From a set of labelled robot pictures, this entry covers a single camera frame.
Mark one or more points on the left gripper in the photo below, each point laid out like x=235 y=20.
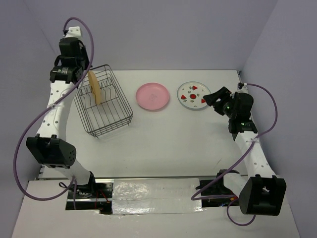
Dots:
x=84 y=52

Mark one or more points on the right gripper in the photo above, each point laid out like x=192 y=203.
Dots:
x=223 y=93

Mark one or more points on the white watermelon pattern plate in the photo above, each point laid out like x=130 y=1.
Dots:
x=190 y=95

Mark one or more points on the yellow plate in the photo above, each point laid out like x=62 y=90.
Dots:
x=95 y=88

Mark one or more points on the pink plate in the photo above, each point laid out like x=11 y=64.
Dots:
x=152 y=96

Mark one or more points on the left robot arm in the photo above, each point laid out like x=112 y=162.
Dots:
x=49 y=146

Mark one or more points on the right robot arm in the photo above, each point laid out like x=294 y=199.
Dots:
x=262 y=193

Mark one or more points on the silver foil tape sheet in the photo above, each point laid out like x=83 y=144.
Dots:
x=154 y=196

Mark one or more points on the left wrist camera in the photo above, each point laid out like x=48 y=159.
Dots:
x=73 y=32

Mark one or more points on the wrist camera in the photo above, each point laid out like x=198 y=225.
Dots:
x=242 y=87
x=73 y=32

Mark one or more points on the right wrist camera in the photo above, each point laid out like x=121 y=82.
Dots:
x=242 y=87

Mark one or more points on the grey wire dish rack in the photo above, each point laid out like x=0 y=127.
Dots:
x=114 y=110

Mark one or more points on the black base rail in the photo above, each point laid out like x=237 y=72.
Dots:
x=101 y=199

